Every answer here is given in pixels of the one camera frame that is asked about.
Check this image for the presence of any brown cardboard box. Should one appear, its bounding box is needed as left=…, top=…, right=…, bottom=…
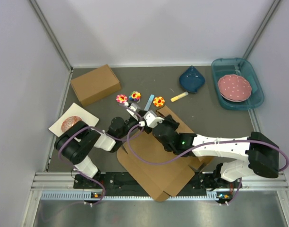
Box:
left=116, top=105, right=215, bottom=202
left=70, top=65, right=121, bottom=106

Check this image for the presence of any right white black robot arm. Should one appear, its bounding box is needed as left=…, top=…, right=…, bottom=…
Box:
left=148, top=115, right=279, bottom=187

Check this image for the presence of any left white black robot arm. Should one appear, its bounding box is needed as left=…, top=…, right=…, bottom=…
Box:
left=54, top=114, right=143, bottom=188

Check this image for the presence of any closed brown cardboard box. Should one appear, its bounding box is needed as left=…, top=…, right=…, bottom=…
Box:
left=70, top=65, right=121, bottom=106

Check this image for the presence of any pink plush flower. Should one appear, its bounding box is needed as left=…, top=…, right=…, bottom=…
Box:
left=116, top=94, right=128, bottom=104

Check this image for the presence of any orange plush flower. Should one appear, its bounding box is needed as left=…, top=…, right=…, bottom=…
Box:
left=153, top=96, right=165, bottom=107

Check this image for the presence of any light blue highlighter pen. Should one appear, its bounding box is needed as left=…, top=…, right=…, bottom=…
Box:
left=144, top=95, right=154, bottom=111

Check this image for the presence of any yellow highlighter pen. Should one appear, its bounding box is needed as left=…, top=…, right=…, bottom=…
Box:
left=170, top=92, right=188, bottom=102

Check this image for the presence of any rainbow plush flower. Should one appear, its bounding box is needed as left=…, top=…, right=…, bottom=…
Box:
left=129, top=91, right=141, bottom=102

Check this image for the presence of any white square board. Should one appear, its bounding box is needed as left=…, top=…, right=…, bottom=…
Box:
left=48, top=103, right=99, bottom=137

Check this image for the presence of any red patterned bowl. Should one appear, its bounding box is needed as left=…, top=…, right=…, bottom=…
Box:
left=61, top=116, right=82, bottom=132

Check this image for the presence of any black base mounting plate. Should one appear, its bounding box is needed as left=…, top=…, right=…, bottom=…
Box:
left=73, top=172, right=239, bottom=196

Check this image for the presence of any dark blue teardrop dish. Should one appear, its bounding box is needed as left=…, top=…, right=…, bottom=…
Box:
left=178, top=66, right=205, bottom=93

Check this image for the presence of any pink polka dot plate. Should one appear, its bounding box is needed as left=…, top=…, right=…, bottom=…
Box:
left=217, top=74, right=252, bottom=102

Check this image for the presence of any teal transparent plastic bin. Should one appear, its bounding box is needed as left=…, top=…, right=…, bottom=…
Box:
left=211, top=58, right=264, bottom=111

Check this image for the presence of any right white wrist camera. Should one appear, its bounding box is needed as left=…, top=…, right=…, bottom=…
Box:
left=138, top=110, right=164, bottom=129

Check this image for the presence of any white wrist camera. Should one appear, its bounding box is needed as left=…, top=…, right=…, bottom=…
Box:
left=138, top=110, right=164, bottom=129
left=124, top=102, right=140, bottom=120

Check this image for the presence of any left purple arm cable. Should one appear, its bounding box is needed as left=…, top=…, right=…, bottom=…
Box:
left=57, top=102, right=145, bottom=206

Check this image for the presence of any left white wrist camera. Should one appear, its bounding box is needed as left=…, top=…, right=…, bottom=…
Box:
left=124, top=102, right=140, bottom=120

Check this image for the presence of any grey slotted cable duct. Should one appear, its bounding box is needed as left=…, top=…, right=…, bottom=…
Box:
left=40, top=190, right=232, bottom=201

